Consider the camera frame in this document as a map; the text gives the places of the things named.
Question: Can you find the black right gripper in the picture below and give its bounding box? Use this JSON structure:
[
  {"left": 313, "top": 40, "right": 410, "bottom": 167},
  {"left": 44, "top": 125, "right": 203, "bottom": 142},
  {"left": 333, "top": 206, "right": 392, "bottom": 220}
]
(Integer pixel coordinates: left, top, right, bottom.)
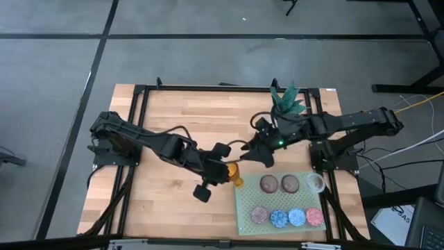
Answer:
[{"left": 239, "top": 117, "right": 292, "bottom": 168}]

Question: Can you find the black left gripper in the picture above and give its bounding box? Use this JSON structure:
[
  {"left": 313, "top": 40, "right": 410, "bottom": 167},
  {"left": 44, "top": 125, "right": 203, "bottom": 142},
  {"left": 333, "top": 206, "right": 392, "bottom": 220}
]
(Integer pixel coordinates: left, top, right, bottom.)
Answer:
[{"left": 189, "top": 141, "right": 232, "bottom": 204}]

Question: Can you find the amber glass candle holder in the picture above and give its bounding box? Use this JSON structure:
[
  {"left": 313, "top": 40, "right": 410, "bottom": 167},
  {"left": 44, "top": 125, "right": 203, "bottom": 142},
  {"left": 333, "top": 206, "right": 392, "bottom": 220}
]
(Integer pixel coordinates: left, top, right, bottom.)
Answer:
[{"left": 227, "top": 161, "right": 245, "bottom": 189}]

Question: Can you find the smoky purple glass candle holder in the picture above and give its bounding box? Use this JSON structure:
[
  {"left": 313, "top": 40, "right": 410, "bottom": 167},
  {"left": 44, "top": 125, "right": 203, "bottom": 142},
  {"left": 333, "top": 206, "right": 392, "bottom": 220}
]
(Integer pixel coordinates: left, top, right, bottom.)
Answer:
[
  {"left": 259, "top": 174, "right": 280, "bottom": 194},
  {"left": 281, "top": 174, "right": 301, "bottom": 194}
]

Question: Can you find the purple patterned candle tin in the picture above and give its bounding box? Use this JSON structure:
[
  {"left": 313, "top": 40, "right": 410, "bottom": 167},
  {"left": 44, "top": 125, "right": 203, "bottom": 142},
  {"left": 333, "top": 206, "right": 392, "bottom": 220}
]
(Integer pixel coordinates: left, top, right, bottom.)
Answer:
[{"left": 250, "top": 206, "right": 269, "bottom": 225}]

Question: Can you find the clear glass candle holder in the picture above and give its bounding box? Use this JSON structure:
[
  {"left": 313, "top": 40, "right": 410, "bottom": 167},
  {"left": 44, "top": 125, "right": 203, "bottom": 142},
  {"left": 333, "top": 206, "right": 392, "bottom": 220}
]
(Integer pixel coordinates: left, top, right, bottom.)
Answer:
[{"left": 306, "top": 173, "right": 327, "bottom": 194}]

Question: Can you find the dark blue patterned candle tin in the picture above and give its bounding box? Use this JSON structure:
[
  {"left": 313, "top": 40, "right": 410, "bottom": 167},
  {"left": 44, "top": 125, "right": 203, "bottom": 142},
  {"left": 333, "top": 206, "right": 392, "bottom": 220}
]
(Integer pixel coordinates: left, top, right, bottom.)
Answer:
[{"left": 270, "top": 209, "right": 289, "bottom": 229}]

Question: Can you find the light blue patterned candle tin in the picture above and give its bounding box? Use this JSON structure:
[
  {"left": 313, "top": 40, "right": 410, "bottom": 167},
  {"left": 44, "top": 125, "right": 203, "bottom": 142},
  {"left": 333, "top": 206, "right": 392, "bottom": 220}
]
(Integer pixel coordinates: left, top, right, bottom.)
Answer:
[{"left": 288, "top": 207, "right": 307, "bottom": 227}]

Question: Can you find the pink patterned candle tin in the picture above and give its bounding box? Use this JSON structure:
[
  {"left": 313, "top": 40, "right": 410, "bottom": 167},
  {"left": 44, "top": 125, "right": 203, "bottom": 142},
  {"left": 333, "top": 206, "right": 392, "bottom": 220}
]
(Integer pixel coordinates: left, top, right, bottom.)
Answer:
[{"left": 305, "top": 207, "right": 325, "bottom": 227}]

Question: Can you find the green perforated metal shelf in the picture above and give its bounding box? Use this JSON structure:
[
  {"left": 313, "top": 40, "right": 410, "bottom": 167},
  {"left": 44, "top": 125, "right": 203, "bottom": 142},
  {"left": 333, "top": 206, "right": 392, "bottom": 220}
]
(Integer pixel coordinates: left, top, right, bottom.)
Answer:
[{"left": 233, "top": 170, "right": 327, "bottom": 236}]

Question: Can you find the snake plant in white pot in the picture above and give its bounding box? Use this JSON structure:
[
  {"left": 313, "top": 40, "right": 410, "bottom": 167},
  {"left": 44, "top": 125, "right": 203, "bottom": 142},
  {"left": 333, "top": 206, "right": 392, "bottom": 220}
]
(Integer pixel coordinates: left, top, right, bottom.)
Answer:
[{"left": 269, "top": 80, "right": 308, "bottom": 115}]

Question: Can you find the black stand leg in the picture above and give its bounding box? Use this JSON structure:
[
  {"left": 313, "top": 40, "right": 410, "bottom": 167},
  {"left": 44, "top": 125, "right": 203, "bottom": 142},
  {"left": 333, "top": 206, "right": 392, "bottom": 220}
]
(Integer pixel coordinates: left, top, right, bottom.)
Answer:
[{"left": 282, "top": 0, "right": 299, "bottom": 17}]

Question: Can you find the black desk foot bar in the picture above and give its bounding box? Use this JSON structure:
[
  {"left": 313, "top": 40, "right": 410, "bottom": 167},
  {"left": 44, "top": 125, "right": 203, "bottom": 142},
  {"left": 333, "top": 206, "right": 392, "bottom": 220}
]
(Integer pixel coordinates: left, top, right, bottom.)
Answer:
[{"left": 360, "top": 183, "right": 438, "bottom": 209}]

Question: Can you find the white paper sheet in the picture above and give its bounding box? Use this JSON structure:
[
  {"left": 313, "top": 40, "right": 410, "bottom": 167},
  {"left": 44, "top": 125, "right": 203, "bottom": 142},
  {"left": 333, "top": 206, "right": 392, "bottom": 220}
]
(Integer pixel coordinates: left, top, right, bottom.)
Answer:
[{"left": 370, "top": 204, "right": 416, "bottom": 246}]

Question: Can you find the dark grey laptop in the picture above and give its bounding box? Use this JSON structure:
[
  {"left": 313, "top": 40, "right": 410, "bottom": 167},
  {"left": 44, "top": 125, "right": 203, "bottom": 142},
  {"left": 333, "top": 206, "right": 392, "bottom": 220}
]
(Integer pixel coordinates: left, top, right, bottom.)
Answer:
[{"left": 404, "top": 197, "right": 444, "bottom": 250}]

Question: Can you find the grey chair base leg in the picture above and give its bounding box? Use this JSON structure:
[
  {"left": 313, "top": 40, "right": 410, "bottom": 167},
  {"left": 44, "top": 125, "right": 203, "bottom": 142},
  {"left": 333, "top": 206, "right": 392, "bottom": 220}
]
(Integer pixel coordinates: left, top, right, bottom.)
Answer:
[{"left": 0, "top": 145, "right": 27, "bottom": 167}]

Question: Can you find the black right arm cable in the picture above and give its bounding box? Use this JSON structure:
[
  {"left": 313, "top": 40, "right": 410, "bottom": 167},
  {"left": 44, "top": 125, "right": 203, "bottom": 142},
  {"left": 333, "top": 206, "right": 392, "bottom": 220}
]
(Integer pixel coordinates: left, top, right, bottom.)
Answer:
[{"left": 227, "top": 110, "right": 278, "bottom": 147}]

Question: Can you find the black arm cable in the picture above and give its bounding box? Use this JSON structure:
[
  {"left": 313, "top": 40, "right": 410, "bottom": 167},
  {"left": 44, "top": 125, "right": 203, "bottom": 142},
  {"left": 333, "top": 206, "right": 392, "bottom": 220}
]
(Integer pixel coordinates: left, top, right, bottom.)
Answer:
[
  {"left": 144, "top": 124, "right": 194, "bottom": 143},
  {"left": 227, "top": 110, "right": 278, "bottom": 147}
]

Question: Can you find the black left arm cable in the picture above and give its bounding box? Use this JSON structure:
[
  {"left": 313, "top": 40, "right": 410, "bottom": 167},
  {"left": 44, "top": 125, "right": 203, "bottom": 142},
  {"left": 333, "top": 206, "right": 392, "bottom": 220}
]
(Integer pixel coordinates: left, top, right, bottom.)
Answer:
[{"left": 144, "top": 124, "right": 194, "bottom": 143}]

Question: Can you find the black aluminium table frame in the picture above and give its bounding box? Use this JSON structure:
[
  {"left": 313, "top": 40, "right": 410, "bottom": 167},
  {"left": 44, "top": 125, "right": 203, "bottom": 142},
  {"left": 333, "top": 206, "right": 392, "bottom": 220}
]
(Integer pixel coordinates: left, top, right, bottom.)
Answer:
[{"left": 78, "top": 76, "right": 370, "bottom": 244}]

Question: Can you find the black desk leg frame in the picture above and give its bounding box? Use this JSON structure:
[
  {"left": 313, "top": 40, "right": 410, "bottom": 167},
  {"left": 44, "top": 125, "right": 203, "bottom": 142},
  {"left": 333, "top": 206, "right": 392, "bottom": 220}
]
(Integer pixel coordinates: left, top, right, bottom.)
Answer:
[{"left": 346, "top": 0, "right": 444, "bottom": 95}]

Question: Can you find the black floor cable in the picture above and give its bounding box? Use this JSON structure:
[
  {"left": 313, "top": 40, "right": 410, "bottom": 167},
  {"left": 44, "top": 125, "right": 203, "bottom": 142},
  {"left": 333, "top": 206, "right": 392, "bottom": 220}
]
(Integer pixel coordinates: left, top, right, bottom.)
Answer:
[{"left": 360, "top": 158, "right": 444, "bottom": 173}]

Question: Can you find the thick white cable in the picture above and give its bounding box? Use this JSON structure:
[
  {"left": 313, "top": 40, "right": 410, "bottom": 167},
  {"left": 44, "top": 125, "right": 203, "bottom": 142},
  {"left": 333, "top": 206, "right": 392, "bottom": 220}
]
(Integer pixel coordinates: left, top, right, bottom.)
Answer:
[{"left": 360, "top": 128, "right": 444, "bottom": 167}]

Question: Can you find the yellow extension cable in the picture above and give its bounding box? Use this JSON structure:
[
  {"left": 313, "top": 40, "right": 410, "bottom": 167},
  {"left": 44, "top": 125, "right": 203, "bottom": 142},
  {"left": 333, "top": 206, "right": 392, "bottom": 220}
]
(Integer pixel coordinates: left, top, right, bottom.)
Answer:
[{"left": 393, "top": 90, "right": 444, "bottom": 114}]

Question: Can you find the black overhead frame bar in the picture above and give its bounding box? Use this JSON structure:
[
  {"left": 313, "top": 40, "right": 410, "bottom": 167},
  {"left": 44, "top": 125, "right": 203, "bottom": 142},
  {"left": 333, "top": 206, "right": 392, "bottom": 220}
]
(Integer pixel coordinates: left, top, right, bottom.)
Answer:
[{"left": 0, "top": 235, "right": 444, "bottom": 250}]

